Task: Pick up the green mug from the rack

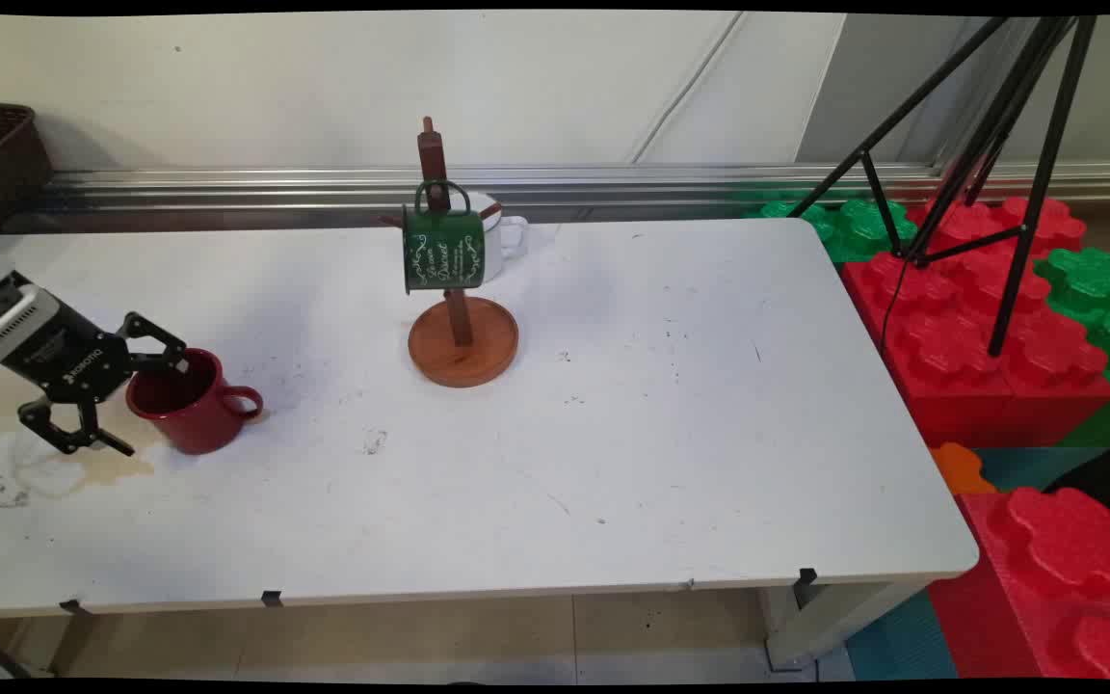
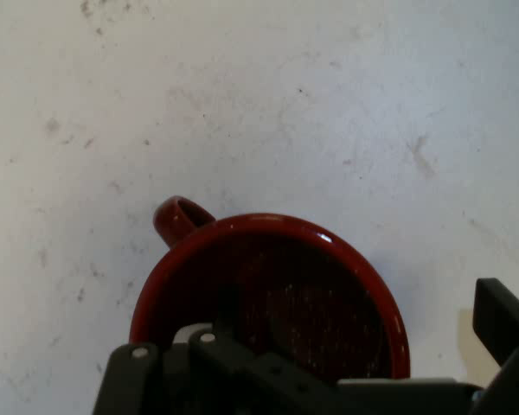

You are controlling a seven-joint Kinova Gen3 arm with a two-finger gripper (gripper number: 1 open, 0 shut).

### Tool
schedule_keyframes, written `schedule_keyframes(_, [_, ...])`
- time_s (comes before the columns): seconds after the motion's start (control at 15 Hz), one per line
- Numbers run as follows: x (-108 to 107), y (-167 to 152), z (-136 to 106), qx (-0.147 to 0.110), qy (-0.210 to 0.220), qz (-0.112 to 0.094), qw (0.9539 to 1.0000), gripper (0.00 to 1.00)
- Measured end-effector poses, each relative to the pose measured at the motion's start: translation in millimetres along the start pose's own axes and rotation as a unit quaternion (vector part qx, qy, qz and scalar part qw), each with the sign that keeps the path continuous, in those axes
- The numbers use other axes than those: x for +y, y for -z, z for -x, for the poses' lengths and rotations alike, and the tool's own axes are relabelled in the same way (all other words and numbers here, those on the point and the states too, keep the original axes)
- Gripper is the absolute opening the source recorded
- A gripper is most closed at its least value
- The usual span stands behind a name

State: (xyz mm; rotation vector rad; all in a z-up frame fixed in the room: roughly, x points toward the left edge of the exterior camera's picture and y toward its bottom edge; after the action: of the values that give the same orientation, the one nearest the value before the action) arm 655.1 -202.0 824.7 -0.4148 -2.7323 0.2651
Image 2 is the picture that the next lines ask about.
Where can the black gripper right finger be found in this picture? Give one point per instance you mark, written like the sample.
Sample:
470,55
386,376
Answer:
501,320

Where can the red enamel mug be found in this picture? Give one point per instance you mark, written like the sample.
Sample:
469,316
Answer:
285,235

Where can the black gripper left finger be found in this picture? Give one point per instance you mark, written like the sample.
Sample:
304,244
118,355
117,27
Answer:
225,380

